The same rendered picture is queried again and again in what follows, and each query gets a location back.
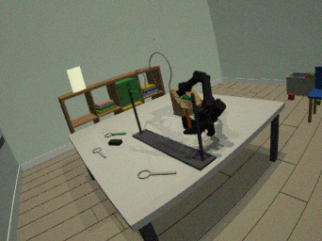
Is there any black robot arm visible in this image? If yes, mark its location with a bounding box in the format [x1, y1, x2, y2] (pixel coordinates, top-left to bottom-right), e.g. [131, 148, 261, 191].
[176, 71, 226, 123]

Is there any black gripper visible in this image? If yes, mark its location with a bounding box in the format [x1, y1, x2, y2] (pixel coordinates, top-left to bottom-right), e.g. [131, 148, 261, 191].
[182, 116, 215, 137]

